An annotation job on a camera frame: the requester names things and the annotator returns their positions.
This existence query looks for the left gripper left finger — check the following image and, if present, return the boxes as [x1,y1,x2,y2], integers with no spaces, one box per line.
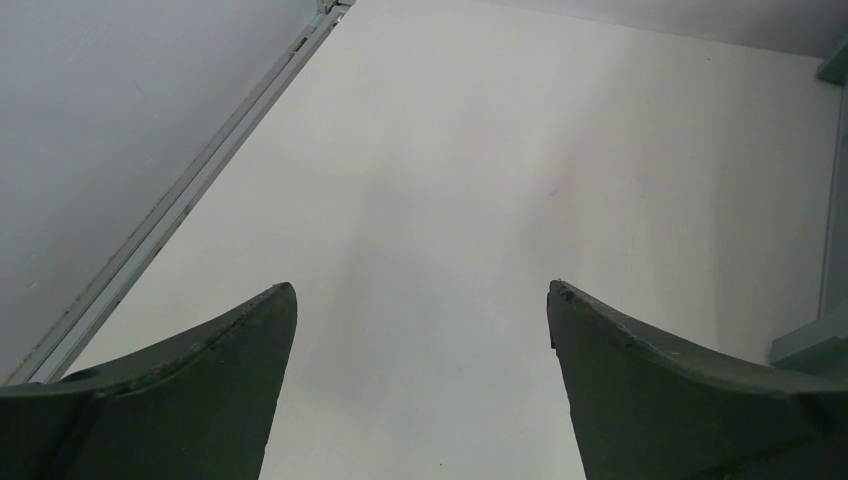
[1,283,297,479]

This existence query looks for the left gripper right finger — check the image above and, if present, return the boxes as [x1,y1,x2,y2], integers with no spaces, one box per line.
[546,279,847,479]

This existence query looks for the grey plastic storage bin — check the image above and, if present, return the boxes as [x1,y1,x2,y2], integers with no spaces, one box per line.
[769,39,847,382]

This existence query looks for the aluminium frame rail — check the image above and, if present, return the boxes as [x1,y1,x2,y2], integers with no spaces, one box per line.
[1,1,332,384]

